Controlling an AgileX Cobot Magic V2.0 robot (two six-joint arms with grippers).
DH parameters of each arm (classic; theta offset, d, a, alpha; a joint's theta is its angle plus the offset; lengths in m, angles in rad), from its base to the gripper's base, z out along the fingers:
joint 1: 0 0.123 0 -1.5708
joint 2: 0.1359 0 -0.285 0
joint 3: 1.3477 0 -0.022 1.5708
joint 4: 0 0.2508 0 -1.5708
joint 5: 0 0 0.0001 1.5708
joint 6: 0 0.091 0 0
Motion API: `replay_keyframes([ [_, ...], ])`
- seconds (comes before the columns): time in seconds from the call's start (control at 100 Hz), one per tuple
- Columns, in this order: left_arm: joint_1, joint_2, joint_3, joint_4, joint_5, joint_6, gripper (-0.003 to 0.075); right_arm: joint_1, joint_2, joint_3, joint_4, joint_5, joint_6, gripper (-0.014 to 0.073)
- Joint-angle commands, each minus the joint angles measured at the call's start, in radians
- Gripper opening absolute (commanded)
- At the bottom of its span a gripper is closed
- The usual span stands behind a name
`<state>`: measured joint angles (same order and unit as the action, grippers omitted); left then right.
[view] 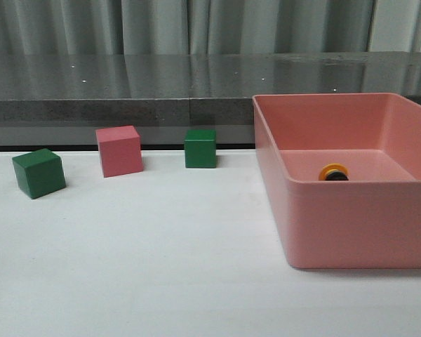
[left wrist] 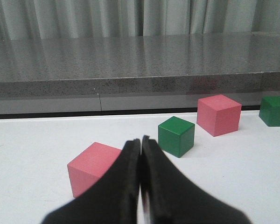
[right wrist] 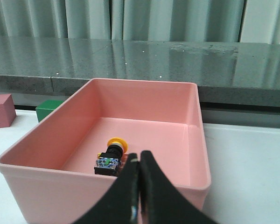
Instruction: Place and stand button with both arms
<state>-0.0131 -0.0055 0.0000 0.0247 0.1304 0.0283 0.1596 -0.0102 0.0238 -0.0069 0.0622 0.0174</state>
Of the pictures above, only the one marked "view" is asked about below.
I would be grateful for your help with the grey curtain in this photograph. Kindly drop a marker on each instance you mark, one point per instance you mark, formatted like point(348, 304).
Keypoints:
point(208, 27)

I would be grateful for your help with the green cube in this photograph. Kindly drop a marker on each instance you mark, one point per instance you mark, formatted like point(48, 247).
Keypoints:
point(39, 173)
point(200, 149)

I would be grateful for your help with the right green cube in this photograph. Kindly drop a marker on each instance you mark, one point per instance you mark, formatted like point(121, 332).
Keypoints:
point(200, 149)

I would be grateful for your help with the yellow push button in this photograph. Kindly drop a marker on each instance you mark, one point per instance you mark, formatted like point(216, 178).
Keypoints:
point(334, 172)

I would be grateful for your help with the left green cube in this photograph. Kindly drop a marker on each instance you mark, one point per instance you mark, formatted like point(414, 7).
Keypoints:
point(39, 173)

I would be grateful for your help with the pink cube near counter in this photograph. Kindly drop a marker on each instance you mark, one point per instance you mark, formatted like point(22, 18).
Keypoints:
point(120, 150)

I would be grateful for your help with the pink plastic bin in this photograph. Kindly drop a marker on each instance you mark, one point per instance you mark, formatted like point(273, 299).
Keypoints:
point(372, 220)

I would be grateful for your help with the grey stone counter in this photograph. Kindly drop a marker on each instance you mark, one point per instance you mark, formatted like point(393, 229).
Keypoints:
point(59, 101)

